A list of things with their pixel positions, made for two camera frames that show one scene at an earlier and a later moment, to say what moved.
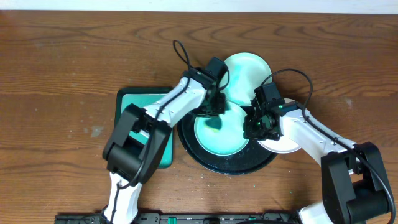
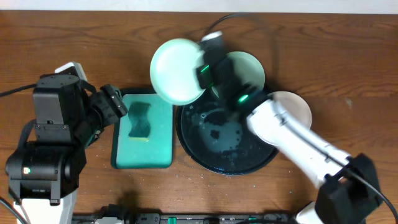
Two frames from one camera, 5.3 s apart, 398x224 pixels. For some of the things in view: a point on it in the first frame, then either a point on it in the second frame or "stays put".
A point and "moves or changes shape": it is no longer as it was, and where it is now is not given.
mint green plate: x=227 y=140 -> x=173 y=73
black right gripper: x=249 y=132 -> x=201 y=79
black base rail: x=265 y=218 stays put
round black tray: x=252 y=157 stays put
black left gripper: x=212 y=106 -> x=114 y=100
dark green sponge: x=215 y=122 moves or changes shape
